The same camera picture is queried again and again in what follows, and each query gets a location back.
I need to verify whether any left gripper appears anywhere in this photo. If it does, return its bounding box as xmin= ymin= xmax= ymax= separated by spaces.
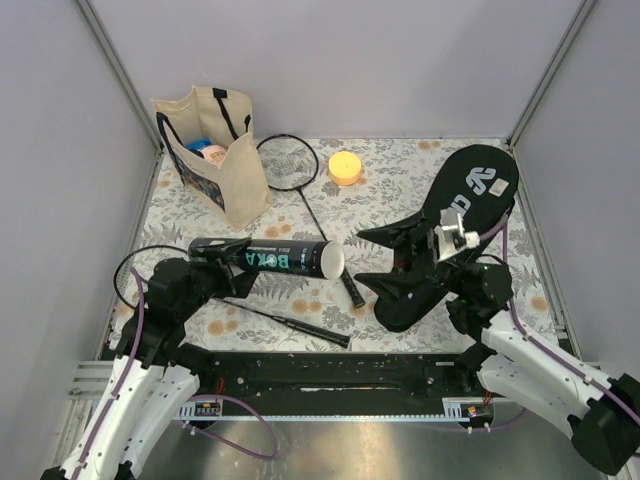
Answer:
xmin=177 ymin=238 xmax=263 ymax=320

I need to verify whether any black racket cover bag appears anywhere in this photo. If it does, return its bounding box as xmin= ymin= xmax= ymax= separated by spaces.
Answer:
xmin=374 ymin=144 xmax=519 ymax=333

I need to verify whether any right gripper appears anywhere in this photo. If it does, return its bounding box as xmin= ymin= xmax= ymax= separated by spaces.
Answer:
xmin=354 ymin=209 xmax=467 ymax=304

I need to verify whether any black badminton racket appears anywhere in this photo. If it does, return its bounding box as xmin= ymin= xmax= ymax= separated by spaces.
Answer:
xmin=112 ymin=244 xmax=351 ymax=349
xmin=256 ymin=132 xmax=368 ymax=308

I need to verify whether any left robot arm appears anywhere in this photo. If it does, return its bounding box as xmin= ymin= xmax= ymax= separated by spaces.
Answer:
xmin=42 ymin=258 xmax=257 ymax=479

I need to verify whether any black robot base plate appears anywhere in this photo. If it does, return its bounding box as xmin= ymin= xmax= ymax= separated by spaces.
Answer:
xmin=167 ymin=344 xmax=486 ymax=418

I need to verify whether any black shuttlecock tube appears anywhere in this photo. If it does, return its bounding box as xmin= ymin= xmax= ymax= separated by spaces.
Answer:
xmin=188 ymin=237 xmax=345 ymax=280

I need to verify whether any beige canvas tote bag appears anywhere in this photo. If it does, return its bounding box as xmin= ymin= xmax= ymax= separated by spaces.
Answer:
xmin=153 ymin=86 xmax=273 ymax=231

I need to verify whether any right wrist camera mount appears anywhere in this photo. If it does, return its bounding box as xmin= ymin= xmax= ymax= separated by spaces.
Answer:
xmin=434 ymin=208 xmax=480 ymax=263

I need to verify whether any blue pink item in bag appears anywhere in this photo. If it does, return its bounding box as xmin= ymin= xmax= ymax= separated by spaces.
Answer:
xmin=186 ymin=137 xmax=227 ymax=166

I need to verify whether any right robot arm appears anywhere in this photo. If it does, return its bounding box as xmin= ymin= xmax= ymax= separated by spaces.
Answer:
xmin=356 ymin=209 xmax=639 ymax=476

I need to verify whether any floral table mat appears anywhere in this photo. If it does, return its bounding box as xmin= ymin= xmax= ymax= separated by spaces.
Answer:
xmin=108 ymin=139 xmax=556 ymax=353

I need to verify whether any yellow grip tape roll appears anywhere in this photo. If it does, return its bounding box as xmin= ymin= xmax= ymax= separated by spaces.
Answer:
xmin=328 ymin=151 xmax=362 ymax=186

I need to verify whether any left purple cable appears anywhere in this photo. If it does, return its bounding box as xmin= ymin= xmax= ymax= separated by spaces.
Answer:
xmin=64 ymin=267 xmax=279 ymax=480

